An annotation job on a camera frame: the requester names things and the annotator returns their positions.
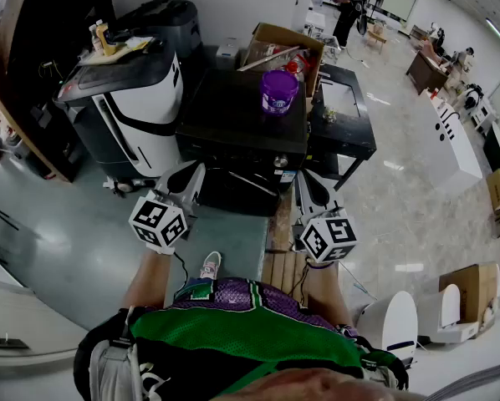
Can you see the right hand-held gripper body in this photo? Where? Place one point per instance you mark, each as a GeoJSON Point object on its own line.
{"type": "Point", "coordinates": [329, 236]}

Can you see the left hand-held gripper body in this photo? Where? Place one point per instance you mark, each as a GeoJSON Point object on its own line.
{"type": "Point", "coordinates": [158, 219]}

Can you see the person's right forearm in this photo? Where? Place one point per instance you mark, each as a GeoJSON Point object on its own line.
{"type": "Point", "coordinates": [327, 295]}

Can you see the person's left forearm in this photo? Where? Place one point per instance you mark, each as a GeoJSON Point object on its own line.
{"type": "Point", "coordinates": [147, 278]}

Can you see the open cardboard box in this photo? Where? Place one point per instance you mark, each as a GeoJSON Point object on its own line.
{"type": "Point", "coordinates": [275, 36]}

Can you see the wooden slat pallet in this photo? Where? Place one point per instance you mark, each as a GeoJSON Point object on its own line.
{"type": "Point", "coordinates": [281, 270]}

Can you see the pink and white shoe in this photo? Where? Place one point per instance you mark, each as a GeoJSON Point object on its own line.
{"type": "Point", "coordinates": [211, 263]}

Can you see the black glass-top table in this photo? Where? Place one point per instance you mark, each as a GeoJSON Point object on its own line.
{"type": "Point", "coordinates": [346, 136]}

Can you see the white rounded device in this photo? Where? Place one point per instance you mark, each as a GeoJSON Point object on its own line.
{"type": "Point", "coordinates": [394, 324]}

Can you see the small dried plant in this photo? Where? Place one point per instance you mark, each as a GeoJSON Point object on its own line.
{"type": "Point", "coordinates": [329, 115]}

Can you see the white and black appliance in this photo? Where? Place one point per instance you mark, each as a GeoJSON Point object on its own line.
{"type": "Point", "coordinates": [149, 98]}

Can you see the green and purple jersey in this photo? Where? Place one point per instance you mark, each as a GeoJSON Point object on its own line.
{"type": "Point", "coordinates": [241, 332]}

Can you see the white toilet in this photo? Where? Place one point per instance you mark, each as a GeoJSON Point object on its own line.
{"type": "Point", "coordinates": [446, 311]}

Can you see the white counter with faucet print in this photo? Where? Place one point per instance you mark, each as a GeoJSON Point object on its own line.
{"type": "Point", "coordinates": [455, 153]}

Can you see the purple plastic bucket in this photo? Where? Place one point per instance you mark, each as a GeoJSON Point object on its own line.
{"type": "Point", "coordinates": [278, 94]}

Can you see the person's own face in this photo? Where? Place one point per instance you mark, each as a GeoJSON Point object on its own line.
{"type": "Point", "coordinates": [317, 387]}

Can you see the large cardboard box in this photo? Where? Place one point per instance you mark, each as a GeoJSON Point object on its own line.
{"type": "Point", "coordinates": [471, 290]}

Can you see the light wooden board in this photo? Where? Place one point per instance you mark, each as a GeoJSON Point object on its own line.
{"type": "Point", "coordinates": [108, 57]}

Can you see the small white box device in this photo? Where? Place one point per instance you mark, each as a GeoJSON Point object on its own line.
{"type": "Point", "coordinates": [227, 54]}

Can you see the yellow bottle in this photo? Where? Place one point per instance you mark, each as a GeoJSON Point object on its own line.
{"type": "Point", "coordinates": [105, 40]}

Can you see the long wooden stick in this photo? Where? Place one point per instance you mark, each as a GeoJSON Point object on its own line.
{"type": "Point", "coordinates": [266, 60]}

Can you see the small white bottle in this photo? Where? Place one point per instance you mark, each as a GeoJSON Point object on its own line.
{"type": "Point", "coordinates": [95, 42]}

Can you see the brown wooden desk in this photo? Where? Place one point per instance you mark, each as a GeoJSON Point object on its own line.
{"type": "Point", "coordinates": [425, 73]}

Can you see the dark grey appliance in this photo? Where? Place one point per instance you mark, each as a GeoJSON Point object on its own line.
{"type": "Point", "coordinates": [170, 19]}

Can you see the light wooden chair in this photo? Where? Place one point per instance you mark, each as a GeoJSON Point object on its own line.
{"type": "Point", "coordinates": [376, 36]}

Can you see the dark wooden cabinet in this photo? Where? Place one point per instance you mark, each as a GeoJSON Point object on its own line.
{"type": "Point", "coordinates": [28, 57]}

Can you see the standing fan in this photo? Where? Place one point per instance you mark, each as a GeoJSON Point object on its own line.
{"type": "Point", "coordinates": [377, 0]}

